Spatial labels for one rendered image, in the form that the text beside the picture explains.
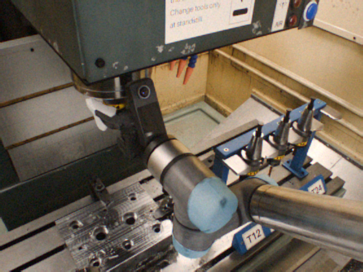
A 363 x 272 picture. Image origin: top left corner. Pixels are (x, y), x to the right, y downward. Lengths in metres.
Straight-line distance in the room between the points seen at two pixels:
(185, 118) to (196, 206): 1.60
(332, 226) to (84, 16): 0.39
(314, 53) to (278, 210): 1.07
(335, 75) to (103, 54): 1.21
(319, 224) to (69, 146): 1.00
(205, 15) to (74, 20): 0.17
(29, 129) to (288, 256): 1.02
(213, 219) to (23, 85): 0.78
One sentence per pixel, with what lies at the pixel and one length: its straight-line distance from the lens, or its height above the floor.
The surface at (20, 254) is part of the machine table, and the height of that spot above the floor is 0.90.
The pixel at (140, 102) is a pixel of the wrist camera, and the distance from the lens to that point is 0.53.
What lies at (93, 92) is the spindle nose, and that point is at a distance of 0.59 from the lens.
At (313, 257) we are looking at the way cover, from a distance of 1.34.
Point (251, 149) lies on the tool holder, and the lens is 0.83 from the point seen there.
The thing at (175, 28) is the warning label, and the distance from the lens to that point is 0.42.
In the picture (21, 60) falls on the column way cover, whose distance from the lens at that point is 1.04.
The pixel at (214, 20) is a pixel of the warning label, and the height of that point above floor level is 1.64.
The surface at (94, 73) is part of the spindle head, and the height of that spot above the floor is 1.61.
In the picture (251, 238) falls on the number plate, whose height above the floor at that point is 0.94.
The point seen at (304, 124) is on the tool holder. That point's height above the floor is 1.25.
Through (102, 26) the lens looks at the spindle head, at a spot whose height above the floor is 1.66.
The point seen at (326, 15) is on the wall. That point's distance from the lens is 1.45.
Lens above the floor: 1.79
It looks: 39 degrees down
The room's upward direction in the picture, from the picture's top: 3 degrees clockwise
